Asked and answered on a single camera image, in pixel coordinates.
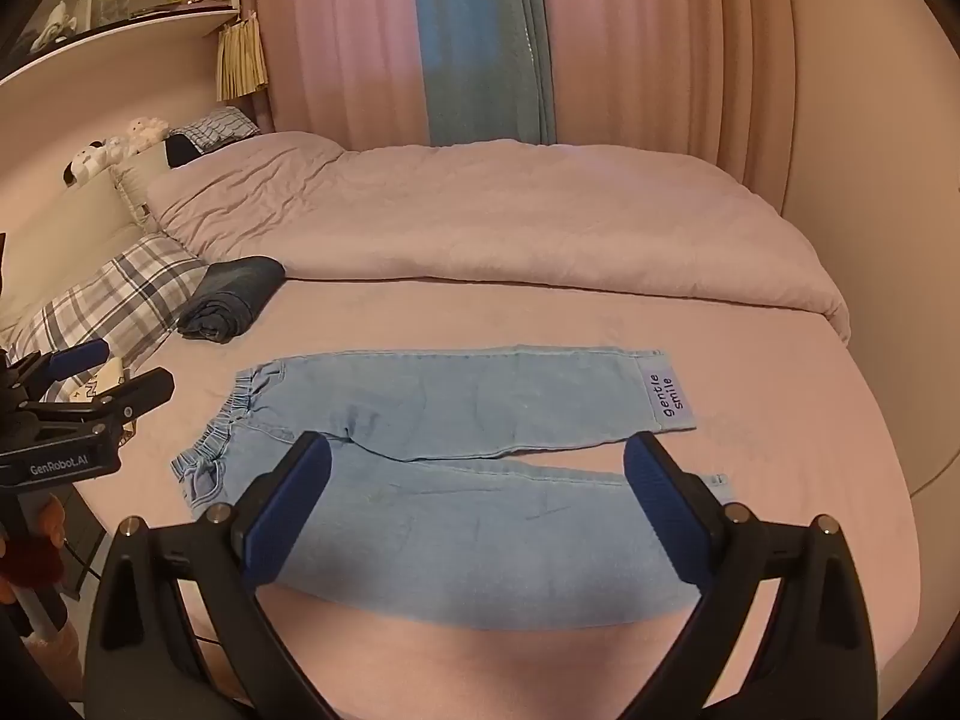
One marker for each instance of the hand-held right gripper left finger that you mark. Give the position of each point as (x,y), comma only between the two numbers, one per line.
(289,517)

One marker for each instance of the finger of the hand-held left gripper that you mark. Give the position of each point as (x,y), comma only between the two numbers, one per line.
(79,358)
(142,390)

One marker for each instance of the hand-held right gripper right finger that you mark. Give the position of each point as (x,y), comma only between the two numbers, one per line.
(667,517)

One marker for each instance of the light blue denim pants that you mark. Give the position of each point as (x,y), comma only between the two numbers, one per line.
(465,405)

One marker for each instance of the person's left hand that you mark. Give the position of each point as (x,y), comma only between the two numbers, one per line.
(54,521)

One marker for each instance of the grey plaid pillow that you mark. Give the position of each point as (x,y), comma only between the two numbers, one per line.
(112,300)

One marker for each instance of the folded dark denim jeans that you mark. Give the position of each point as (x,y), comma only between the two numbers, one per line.
(229,296)

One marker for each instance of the bed with pink sheet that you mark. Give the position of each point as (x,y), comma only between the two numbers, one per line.
(787,405)

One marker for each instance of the white pillow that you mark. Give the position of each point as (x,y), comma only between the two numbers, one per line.
(142,180)

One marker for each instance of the black and white plush toy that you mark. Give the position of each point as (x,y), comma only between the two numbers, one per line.
(86,161)

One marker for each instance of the white fluffy plush toy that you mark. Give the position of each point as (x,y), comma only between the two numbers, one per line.
(146,135)

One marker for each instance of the small checkered pillow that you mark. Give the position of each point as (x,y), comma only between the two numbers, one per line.
(217,126)

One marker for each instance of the pink duvet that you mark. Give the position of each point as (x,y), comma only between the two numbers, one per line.
(525,217)

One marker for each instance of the plush toy on shelf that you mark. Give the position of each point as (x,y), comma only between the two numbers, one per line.
(54,24)

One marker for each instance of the yellow fringed hanging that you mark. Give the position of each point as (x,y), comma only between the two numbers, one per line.
(241,56)

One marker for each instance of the pink curtain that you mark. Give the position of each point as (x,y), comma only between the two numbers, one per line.
(660,45)
(337,37)

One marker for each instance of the blue curtain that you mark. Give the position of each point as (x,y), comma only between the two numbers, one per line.
(472,37)

